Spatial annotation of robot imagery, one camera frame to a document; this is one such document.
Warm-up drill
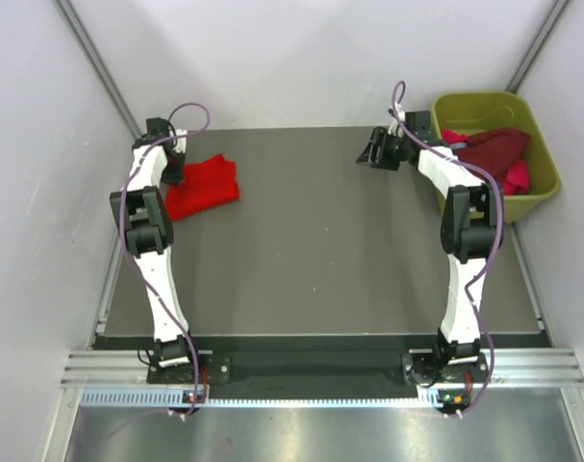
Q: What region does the aluminium front rail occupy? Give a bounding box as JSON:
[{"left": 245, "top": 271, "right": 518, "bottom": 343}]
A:
[{"left": 61, "top": 348, "right": 584, "bottom": 411}]

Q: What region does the olive green plastic bin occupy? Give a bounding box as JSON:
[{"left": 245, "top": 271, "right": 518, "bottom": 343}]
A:
[{"left": 431, "top": 91, "right": 561, "bottom": 224}]

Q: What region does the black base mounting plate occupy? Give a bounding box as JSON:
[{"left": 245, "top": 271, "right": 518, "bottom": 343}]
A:
[{"left": 146, "top": 334, "right": 493, "bottom": 399}]

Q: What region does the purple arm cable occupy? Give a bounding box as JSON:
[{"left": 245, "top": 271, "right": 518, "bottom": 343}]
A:
[
  {"left": 77, "top": 101, "right": 214, "bottom": 449},
  {"left": 388, "top": 80, "right": 508, "bottom": 419}
]

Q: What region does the aluminium frame post right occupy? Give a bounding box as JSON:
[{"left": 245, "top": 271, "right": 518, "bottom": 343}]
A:
[{"left": 505, "top": 0, "right": 573, "bottom": 94}]

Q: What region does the maroon shirt in bin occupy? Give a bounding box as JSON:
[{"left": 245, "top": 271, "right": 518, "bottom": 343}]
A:
[{"left": 452, "top": 126, "right": 532, "bottom": 189}]

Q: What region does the red t shirt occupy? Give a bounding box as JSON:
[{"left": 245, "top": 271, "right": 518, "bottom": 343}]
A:
[{"left": 165, "top": 153, "right": 241, "bottom": 221}]

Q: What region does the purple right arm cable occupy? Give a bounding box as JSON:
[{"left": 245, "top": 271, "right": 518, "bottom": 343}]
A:
[{"left": 388, "top": 80, "right": 508, "bottom": 419}]

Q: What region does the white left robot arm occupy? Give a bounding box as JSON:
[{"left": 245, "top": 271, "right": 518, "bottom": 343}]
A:
[{"left": 109, "top": 117, "right": 202, "bottom": 384}]

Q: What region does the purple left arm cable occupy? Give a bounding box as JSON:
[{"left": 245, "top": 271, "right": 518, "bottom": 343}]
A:
[{"left": 77, "top": 101, "right": 214, "bottom": 449}]

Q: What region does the aluminium frame post left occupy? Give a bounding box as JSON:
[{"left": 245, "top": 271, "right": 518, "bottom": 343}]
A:
[{"left": 52, "top": 0, "right": 141, "bottom": 138}]

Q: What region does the aluminium frame post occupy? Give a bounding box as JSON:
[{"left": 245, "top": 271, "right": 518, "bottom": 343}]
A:
[
  {"left": 52, "top": 0, "right": 141, "bottom": 138},
  {"left": 505, "top": 0, "right": 573, "bottom": 94}
]

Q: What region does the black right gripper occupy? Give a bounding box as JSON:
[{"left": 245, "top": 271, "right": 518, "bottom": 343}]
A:
[{"left": 355, "top": 128, "right": 411, "bottom": 172}]

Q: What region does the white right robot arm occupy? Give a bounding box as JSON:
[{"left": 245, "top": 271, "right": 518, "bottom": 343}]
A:
[{"left": 356, "top": 106, "right": 504, "bottom": 382}]

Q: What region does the pink shirt in bin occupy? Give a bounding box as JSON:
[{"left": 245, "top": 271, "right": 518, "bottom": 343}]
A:
[{"left": 440, "top": 128, "right": 532, "bottom": 196}]

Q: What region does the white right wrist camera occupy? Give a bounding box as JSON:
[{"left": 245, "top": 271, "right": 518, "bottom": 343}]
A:
[{"left": 387, "top": 105, "right": 405, "bottom": 138}]

